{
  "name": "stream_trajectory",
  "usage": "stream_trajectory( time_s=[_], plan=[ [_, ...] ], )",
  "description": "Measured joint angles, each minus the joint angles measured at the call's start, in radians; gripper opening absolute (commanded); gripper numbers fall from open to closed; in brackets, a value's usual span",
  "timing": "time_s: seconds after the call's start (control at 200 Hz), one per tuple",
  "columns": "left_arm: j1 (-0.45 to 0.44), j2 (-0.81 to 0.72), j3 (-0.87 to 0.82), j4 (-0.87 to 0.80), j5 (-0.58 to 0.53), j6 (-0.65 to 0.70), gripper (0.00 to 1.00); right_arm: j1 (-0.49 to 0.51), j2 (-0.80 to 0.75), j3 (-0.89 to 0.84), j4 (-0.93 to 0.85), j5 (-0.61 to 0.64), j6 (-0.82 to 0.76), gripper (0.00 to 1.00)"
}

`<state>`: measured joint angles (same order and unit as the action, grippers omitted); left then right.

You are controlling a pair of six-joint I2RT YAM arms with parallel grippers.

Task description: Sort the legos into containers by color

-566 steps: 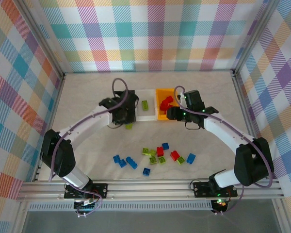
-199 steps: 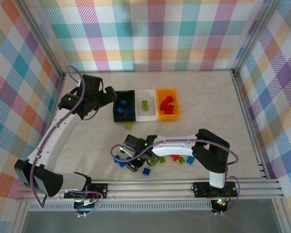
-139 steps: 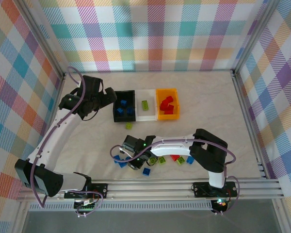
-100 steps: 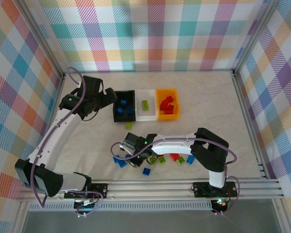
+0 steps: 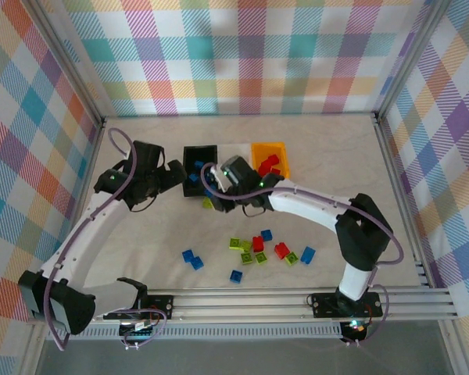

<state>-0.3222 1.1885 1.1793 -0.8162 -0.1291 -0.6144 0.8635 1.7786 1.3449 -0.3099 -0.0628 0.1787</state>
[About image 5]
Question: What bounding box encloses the yellow plastic bin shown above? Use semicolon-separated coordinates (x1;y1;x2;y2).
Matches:
250;141;292;181

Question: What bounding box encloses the black plastic bin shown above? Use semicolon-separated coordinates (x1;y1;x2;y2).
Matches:
182;144;220;198

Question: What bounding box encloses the white plastic bin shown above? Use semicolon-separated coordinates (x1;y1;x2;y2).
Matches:
217;143;255;188

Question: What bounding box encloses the thin black right gripper cable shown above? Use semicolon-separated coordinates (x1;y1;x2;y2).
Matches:
242;202;267;218

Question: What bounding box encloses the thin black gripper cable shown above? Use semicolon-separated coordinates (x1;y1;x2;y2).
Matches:
242;202;267;218
131;197;157;212

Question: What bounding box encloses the thin black left gripper cable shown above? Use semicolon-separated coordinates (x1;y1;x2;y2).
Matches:
131;197;157;212

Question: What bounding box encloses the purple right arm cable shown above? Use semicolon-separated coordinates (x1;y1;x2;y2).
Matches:
200;162;406;345

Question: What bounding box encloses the aluminium frame side rail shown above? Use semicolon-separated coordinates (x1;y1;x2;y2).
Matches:
66;116;107;243
373;112;431;288

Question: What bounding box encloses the aluminium frame cross rail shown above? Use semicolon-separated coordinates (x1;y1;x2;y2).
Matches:
27;287;454;323

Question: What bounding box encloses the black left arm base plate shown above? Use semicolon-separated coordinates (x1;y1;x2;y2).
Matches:
138;295;175;320

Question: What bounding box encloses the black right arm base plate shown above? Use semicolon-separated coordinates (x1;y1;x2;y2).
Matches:
310;291;384;318

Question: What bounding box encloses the grey slotted cable duct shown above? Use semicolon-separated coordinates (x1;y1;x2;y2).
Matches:
46;323;343;340

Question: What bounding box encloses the aluminium frame post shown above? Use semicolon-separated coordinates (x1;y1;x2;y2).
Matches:
373;0;450;120
33;0;106;124

